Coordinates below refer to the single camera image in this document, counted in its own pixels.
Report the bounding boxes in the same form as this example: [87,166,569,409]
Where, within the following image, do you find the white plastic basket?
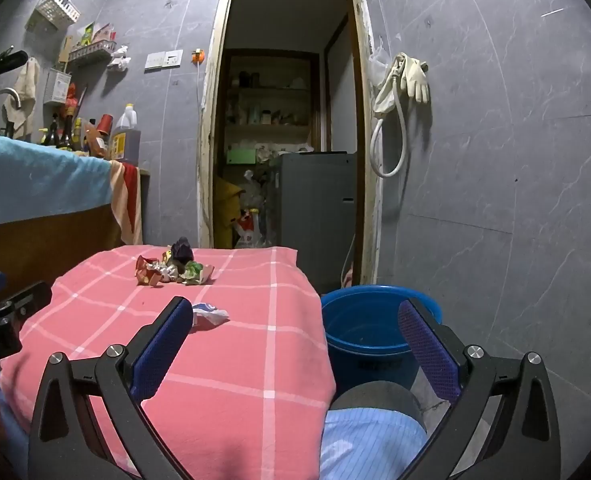
[25,0,81,34]

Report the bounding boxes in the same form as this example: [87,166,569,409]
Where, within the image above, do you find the black handle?
[0,47,29,89]

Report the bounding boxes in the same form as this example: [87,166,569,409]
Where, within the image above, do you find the cream rubber glove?
[373,52,407,116]
[404,56,431,106]

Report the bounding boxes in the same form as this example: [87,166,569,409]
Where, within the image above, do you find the wooden door frame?
[198,0,385,286]

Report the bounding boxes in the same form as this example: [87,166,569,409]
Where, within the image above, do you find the large oil bottle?
[111,103,142,165]

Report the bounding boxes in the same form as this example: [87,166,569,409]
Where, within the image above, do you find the blue towel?
[0,130,114,228]

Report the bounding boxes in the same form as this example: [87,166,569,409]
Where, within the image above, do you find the beige hanging cloth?
[2,57,40,137]

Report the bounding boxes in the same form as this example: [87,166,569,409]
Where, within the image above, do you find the orange striped towel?
[109,160,144,246]

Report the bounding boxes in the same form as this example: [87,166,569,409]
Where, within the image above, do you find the white hose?
[369,96,409,179]

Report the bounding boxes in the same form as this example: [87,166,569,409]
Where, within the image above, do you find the brown wooden cabinet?
[0,202,126,293]

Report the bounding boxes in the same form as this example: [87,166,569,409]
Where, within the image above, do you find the white hanging rag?
[107,45,130,71]

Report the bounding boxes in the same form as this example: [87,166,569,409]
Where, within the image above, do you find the wooden storage shelf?
[222,50,322,154]

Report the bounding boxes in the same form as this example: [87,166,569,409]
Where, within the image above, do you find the blue plastic bucket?
[320,285,443,396]

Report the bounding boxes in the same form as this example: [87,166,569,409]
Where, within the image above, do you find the yellow bag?
[214,175,246,249]

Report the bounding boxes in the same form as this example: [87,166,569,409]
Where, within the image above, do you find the red hanging utensil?
[58,82,84,121]

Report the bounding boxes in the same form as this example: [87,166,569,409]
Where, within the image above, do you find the red snack wrapper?
[135,255,164,287]

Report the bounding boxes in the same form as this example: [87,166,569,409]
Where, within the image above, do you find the person's grey trouser leg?
[333,380,429,434]

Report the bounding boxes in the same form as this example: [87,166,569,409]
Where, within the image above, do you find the purple snack wrapper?
[170,236,194,266]

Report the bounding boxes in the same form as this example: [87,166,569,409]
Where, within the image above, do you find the pink checked cloth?
[0,245,337,480]

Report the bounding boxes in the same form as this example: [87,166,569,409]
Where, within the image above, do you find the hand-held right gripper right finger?
[398,297,562,480]

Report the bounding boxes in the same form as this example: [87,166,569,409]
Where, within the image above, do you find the white blue wrapper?
[190,302,230,332]

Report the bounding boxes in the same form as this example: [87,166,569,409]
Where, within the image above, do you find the clear plastic bag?
[368,45,391,87]

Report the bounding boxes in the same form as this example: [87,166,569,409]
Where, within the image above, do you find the wall shelf with packets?
[68,21,119,67]

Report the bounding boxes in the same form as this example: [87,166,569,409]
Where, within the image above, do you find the yellow green snack wrapper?
[182,260,215,286]

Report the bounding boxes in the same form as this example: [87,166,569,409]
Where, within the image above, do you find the grey washing machine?
[270,151,359,297]

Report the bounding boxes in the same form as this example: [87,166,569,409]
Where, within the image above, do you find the grey metal holder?
[44,67,74,106]

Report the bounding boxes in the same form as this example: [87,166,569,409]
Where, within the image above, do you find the red white plastic bag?
[232,207,266,250]

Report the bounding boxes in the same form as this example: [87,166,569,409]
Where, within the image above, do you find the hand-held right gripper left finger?
[28,296,194,480]

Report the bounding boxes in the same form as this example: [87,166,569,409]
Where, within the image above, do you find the blue striped coat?
[319,406,429,480]

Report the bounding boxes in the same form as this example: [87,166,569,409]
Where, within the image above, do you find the white switch panel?
[144,49,184,71]

